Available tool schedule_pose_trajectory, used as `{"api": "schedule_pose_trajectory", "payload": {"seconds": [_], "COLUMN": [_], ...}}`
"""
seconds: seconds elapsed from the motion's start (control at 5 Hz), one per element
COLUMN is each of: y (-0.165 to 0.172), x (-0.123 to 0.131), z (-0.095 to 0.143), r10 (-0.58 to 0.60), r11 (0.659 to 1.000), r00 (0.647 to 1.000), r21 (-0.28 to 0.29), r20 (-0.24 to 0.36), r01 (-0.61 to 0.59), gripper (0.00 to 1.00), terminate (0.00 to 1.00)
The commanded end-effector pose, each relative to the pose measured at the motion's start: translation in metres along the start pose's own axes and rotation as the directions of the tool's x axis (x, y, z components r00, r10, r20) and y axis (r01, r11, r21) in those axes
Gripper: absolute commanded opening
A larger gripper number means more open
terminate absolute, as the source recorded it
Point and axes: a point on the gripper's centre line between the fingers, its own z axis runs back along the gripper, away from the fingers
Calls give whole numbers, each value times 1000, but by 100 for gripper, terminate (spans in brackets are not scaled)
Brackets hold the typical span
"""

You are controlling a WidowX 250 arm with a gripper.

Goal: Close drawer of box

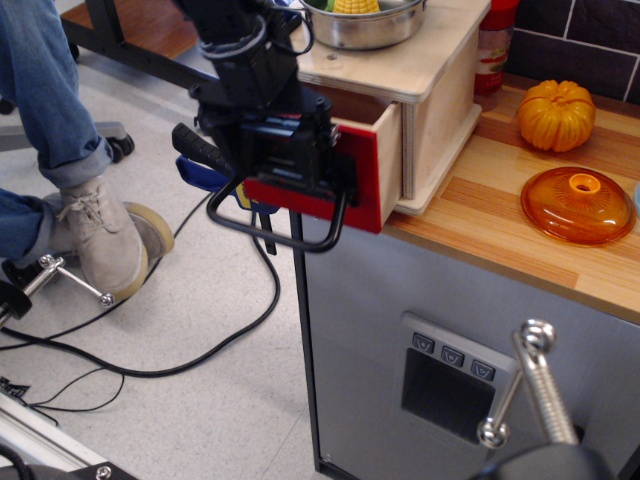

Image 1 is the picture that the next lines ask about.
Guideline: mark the roll of tape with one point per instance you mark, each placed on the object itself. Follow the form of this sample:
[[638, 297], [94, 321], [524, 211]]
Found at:
[[157, 238]]

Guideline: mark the blue jeans leg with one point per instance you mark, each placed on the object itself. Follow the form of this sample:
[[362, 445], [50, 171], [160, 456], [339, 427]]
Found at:
[[38, 71]]

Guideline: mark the black table frame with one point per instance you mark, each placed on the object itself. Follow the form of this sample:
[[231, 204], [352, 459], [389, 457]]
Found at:
[[149, 36]]

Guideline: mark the aluminium profile rail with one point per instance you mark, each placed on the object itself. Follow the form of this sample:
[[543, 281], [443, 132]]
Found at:
[[37, 441]]

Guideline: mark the silver screw clamp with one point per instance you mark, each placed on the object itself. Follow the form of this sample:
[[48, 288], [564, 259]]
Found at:
[[23, 283], [532, 343]]

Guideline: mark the stainless steel pot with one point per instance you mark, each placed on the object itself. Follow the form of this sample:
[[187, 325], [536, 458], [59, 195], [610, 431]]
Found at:
[[396, 22]]

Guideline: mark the silver screw clamp left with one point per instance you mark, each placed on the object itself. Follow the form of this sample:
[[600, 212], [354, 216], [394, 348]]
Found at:
[[23, 283]]

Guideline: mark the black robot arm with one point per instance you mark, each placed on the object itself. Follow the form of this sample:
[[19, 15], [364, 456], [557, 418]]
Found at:
[[227, 20]]

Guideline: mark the silver screw clamp right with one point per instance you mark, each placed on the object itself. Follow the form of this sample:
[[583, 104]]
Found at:
[[532, 343]]

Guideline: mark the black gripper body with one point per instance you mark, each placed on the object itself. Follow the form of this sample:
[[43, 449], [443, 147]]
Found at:
[[256, 77]]

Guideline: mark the grey toy kitchen cabinet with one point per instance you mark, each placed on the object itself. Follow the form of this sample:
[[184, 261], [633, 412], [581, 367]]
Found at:
[[407, 348]]

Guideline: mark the red capped spice jar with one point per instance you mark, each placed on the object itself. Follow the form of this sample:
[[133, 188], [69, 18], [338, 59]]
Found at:
[[494, 42]]

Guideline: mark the office chair base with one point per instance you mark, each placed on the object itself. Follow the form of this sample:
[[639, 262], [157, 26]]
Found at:
[[39, 127]]

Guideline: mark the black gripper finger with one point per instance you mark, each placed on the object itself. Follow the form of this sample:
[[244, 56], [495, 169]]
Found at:
[[236, 139], [286, 153]]

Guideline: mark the orange transparent pot lid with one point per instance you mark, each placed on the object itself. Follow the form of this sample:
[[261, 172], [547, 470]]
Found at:
[[579, 206]]

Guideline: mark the yellow toy corn cob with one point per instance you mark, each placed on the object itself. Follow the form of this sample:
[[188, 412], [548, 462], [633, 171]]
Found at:
[[355, 7]]

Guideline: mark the orange toy pumpkin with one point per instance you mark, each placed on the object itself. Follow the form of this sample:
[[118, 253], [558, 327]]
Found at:
[[556, 116]]

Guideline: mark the beige sneaker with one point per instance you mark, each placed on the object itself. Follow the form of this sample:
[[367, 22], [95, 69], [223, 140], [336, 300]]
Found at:
[[91, 222]]

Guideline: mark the plywood box housing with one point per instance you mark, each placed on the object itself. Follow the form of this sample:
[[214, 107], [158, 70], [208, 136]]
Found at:
[[430, 77]]

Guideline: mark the wooden drawer with red front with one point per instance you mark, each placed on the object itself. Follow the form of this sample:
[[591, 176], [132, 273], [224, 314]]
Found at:
[[352, 154]]

